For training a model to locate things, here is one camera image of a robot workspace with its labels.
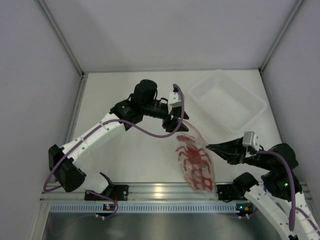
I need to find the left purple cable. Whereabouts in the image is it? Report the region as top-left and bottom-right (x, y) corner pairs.
(42, 83), (187, 192)

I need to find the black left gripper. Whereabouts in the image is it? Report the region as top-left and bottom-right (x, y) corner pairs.
(141, 100), (189, 133)

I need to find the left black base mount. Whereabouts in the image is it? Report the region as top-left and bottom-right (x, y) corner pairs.
(84, 184), (129, 202)

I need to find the aluminium corner post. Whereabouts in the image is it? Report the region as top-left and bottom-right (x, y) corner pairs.
(35, 0), (85, 76)
(258, 0), (306, 74)

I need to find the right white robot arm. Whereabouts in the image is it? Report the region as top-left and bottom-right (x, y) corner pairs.
(206, 131), (320, 240)

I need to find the white slotted cable duct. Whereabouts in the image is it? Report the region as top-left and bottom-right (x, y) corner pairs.
(50, 202), (253, 214)

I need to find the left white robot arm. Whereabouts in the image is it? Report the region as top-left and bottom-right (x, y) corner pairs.
(43, 79), (189, 200)

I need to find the right aluminium corner post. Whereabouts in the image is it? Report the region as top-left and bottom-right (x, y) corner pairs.
(258, 0), (306, 74)

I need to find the left aluminium corner post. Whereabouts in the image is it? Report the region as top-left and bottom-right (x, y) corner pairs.
(35, 0), (85, 76)

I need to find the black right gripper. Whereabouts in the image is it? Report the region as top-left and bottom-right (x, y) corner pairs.
(206, 135), (275, 170)

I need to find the aluminium mounting rail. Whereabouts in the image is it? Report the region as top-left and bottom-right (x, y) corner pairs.
(39, 182), (311, 202)

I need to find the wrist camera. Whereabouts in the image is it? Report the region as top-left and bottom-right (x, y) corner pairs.
(242, 131), (260, 151)
(167, 91), (182, 108)

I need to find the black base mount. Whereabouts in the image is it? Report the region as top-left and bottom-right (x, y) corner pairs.
(216, 183), (246, 202)
(84, 184), (129, 202)

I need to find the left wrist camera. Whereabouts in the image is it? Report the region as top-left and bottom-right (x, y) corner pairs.
(167, 91), (182, 108)

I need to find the clear zip top bag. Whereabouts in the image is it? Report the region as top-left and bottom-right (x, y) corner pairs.
(173, 121), (217, 195)

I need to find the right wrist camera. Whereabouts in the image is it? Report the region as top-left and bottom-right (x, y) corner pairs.
(242, 131), (260, 151)

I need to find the red toy lobster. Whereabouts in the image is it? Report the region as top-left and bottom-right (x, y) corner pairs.
(174, 134), (214, 193)

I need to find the white perforated plastic basket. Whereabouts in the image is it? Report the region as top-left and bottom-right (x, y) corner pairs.
(188, 70), (267, 133)

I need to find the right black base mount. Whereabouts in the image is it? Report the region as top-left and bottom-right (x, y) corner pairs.
(216, 183), (246, 202)

